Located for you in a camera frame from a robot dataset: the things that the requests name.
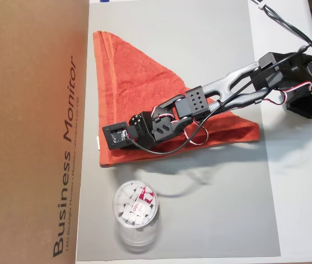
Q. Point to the brown cardboard monitor box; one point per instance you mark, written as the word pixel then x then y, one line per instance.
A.
pixel 21 137

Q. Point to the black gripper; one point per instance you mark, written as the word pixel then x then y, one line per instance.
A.
pixel 137 122

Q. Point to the red white paper card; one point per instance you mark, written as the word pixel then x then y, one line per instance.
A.
pixel 145 193

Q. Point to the orange terry towel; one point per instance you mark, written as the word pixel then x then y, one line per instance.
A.
pixel 134 82

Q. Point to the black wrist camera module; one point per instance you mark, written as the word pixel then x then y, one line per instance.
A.
pixel 116 136

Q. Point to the white eraser cube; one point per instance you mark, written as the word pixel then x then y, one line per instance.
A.
pixel 130 217
pixel 121 207
pixel 124 192

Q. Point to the grey table mat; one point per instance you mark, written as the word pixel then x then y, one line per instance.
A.
pixel 200 206

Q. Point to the clear plastic jar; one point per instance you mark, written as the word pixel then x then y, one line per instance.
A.
pixel 136 239

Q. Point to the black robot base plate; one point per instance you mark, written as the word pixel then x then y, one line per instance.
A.
pixel 304 110

